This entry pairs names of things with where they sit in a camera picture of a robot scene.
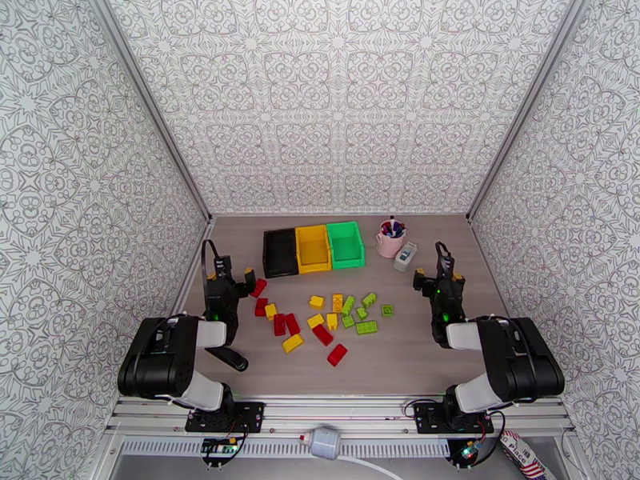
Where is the small white grey box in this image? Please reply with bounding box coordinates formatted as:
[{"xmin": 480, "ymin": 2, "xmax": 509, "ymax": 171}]
[{"xmin": 393, "ymin": 242, "xmax": 418, "ymax": 273}]

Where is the black plastic bin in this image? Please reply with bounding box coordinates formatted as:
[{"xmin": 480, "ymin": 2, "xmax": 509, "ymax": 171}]
[{"xmin": 263, "ymin": 228, "xmax": 301, "ymax": 280}]

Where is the pink cup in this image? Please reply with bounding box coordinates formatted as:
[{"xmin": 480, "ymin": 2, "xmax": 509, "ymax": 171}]
[{"xmin": 375, "ymin": 221, "xmax": 407, "ymax": 258}]

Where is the yellow plastic bin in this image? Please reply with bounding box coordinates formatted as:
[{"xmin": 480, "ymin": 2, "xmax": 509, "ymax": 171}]
[{"xmin": 294, "ymin": 224, "xmax": 334, "ymax": 274}]

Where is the green plastic bin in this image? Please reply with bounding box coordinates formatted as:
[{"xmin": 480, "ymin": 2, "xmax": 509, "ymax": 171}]
[{"xmin": 326, "ymin": 221, "xmax": 366, "ymax": 270}]

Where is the circuit board with green light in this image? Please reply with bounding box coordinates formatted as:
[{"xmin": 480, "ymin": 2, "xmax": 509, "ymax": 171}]
[{"xmin": 458, "ymin": 439, "xmax": 485, "ymax": 466}]

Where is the printed snack bag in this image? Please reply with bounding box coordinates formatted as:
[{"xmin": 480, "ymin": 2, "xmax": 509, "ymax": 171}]
[{"xmin": 499, "ymin": 430, "xmax": 550, "ymax": 480}]

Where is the white power adapter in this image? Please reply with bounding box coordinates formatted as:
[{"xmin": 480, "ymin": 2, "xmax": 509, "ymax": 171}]
[{"xmin": 309, "ymin": 426, "xmax": 342, "ymax": 461}]

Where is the black left camera cable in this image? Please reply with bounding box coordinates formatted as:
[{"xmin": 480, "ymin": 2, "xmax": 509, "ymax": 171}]
[{"xmin": 201, "ymin": 238, "xmax": 222, "ymax": 296}]

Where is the black camera cable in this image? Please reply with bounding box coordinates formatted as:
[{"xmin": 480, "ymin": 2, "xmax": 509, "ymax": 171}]
[
  {"xmin": 433, "ymin": 240, "xmax": 452, "ymax": 274},
  {"xmin": 201, "ymin": 238, "xmax": 222, "ymax": 296}
]

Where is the black right camera cable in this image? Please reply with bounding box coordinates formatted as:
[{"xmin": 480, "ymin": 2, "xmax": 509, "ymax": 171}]
[{"xmin": 433, "ymin": 240, "xmax": 452, "ymax": 274}]

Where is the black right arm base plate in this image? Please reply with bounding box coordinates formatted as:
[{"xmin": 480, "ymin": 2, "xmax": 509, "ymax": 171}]
[{"xmin": 414, "ymin": 402, "xmax": 495, "ymax": 436}]

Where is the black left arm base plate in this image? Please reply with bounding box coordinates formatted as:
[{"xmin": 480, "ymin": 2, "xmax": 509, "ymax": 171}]
[{"xmin": 185, "ymin": 401, "xmax": 266, "ymax": 434}]

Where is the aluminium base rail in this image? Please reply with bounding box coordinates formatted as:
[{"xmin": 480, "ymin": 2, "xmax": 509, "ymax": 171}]
[{"xmin": 106, "ymin": 394, "xmax": 575, "ymax": 438}]

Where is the white slotted cable duct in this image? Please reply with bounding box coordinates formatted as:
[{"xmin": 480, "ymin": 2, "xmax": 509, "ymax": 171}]
[{"xmin": 121, "ymin": 439, "xmax": 452, "ymax": 458}]

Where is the white cable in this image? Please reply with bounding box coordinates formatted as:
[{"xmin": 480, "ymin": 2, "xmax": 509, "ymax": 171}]
[{"xmin": 338, "ymin": 454, "xmax": 403, "ymax": 480}]

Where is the aluminium frame post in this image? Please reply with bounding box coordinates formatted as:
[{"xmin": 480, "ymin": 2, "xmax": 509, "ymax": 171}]
[
  {"xmin": 87, "ymin": 0, "xmax": 215, "ymax": 222},
  {"xmin": 466, "ymin": 0, "xmax": 594, "ymax": 222}
]

